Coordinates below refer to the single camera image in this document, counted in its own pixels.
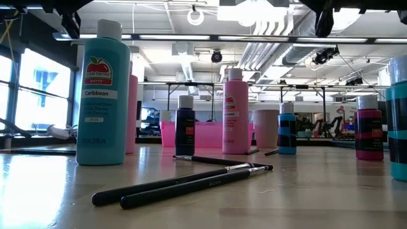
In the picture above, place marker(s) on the small magenta paint bottle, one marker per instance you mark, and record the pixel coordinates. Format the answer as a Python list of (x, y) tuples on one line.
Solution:
[(369, 116)]

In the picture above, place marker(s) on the large teal paint bottle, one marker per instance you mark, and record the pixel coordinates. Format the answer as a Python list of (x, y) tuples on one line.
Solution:
[(103, 127)]

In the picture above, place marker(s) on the large pink paint bottle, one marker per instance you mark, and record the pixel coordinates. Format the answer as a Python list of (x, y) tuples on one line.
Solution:
[(243, 127), (132, 121)]

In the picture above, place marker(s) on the small blue paint bottle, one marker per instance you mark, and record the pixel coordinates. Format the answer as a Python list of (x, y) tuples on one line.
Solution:
[(287, 149)]

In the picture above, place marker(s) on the small dark purple paint bottle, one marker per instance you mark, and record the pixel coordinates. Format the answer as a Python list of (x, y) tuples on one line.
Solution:
[(185, 136)]

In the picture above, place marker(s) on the black background robot arm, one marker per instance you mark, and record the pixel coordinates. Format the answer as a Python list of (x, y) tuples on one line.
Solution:
[(334, 122)]

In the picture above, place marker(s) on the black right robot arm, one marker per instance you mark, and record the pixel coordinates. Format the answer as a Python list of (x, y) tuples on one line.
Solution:
[(381, 3)]

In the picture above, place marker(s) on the small light teal paint bottle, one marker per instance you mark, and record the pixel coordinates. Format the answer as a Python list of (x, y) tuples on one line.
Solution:
[(399, 173)]

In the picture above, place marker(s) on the black beam with light strips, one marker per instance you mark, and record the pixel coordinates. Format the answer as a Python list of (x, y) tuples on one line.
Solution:
[(175, 37)]

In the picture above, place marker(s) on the black computer monitor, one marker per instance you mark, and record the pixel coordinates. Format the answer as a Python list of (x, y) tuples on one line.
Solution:
[(139, 109)]

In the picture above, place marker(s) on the beige ribbed cup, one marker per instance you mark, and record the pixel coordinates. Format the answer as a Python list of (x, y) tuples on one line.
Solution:
[(265, 130)]

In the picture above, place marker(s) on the small white box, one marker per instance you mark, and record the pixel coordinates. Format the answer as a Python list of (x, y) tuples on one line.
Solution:
[(165, 115)]

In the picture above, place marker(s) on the pink plastic bin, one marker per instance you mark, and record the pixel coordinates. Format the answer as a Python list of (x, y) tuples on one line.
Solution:
[(206, 135)]

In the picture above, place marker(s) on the black ceiling camera rig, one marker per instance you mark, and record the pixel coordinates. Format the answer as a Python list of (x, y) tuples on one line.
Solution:
[(322, 57)]

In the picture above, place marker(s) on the black metal station frame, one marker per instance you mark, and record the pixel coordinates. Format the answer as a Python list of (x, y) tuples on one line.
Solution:
[(324, 108), (190, 84)]

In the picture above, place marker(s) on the black dome ceiling camera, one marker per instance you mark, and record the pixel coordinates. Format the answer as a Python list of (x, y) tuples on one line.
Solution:
[(216, 56)]

